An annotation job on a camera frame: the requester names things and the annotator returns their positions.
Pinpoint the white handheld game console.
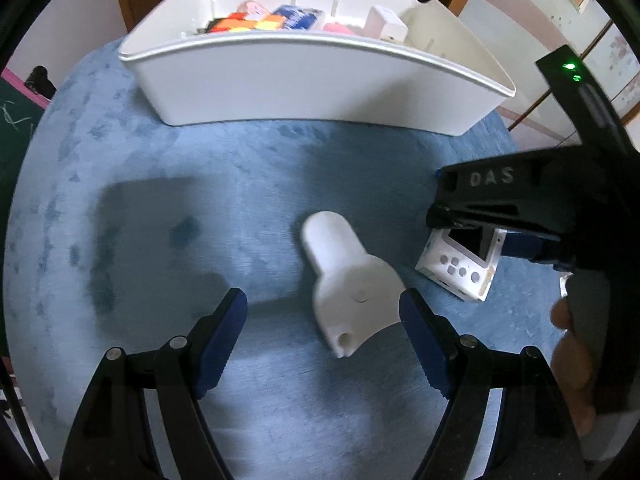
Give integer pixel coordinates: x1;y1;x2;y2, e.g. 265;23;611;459
416;227;508;303

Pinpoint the blue fuzzy mat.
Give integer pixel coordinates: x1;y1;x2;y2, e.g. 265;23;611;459
2;35;591;480

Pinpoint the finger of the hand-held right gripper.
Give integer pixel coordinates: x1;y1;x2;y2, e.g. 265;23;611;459
425;200;523;233
500;230;576;272

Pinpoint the person's right hand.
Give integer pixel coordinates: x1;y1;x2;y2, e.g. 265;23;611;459
549;296;597;437

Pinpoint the beige rectangular case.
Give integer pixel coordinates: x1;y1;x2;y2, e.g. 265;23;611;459
367;6;407;41

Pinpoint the green chalkboard with pink frame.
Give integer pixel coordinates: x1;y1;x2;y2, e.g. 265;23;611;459
0;67;52;201

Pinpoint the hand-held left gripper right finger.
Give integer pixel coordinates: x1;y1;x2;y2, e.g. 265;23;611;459
398;287;586;480

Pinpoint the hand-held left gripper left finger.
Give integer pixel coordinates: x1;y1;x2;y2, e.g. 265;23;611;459
60;287;248;480

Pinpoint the white plastic nozzle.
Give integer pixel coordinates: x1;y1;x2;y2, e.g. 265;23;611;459
300;210;407;359

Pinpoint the dark frame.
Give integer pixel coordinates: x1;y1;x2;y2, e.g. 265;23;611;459
0;357;49;480

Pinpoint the white plastic bin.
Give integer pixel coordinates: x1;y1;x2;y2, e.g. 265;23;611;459
118;0;517;137

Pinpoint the small black object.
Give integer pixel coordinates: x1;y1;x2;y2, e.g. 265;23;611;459
25;66;57;99

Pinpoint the clear box with blue card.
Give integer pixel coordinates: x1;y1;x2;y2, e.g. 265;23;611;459
272;4;322;32

